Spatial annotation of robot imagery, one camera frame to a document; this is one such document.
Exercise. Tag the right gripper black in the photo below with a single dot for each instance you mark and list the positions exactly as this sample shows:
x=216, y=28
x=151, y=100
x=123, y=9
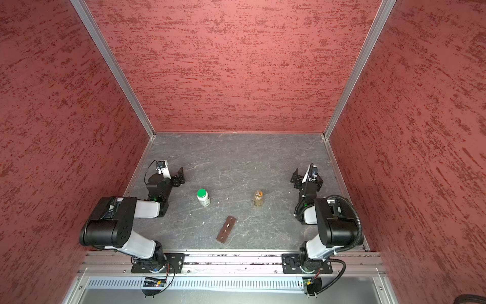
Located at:
x=302, y=179

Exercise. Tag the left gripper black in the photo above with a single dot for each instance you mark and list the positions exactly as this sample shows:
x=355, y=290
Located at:
x=173, y=177

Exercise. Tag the white bottle green cap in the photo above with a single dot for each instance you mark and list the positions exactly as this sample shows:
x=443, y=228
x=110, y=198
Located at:
x=203, y=197

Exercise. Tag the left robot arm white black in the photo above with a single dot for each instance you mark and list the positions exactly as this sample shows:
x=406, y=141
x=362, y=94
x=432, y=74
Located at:
x=110, y=225

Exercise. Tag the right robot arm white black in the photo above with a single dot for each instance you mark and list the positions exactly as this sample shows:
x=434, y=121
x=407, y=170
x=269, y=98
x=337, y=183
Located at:
x=338, y=223

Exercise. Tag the amber pill bottle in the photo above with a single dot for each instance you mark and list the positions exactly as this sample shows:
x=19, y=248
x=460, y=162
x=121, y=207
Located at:
x=258, y=199

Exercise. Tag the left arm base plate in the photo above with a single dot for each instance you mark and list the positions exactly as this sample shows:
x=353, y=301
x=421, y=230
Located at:
x=171, y=262

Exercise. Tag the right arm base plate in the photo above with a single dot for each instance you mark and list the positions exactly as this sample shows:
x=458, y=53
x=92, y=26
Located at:
x=292, y=263

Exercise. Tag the aluminium frame rail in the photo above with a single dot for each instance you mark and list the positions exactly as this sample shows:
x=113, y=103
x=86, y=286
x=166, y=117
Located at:
x=229, y=263

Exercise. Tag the white slotted cable duct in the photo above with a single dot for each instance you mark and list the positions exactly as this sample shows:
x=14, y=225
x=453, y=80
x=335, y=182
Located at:
x=240, y=284

